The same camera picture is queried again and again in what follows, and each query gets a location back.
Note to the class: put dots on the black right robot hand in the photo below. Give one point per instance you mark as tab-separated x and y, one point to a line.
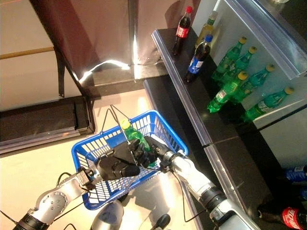
156	149

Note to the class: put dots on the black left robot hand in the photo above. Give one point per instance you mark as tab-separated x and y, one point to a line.
115	165

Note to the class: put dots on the blue plastic shopping basket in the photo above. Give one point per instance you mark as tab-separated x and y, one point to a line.
165	134

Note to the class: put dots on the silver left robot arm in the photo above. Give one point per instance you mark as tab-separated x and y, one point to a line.
52	201

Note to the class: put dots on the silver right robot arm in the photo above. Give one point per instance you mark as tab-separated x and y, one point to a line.
192	172

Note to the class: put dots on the yellow drink bottle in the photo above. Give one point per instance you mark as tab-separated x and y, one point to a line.
207	27

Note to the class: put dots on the black low base shelf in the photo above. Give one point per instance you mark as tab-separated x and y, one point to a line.
168	103

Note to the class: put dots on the silver left robot leg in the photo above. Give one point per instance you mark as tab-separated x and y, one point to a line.
108	215

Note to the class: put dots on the black shelf board with bottles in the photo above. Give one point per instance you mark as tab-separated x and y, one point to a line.
192	95

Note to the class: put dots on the black right robot foot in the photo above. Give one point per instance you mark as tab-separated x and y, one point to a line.
160	222

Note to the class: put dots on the black long base shelf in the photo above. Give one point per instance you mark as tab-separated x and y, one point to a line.
43	119

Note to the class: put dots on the cola bottle blue label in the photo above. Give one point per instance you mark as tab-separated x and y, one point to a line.
197	62
296	173
303	192

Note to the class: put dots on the black hanging trim strip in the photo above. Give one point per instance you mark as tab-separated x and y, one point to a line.
61	76

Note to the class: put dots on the dark metal wall post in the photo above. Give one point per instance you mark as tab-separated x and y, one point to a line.
133	31

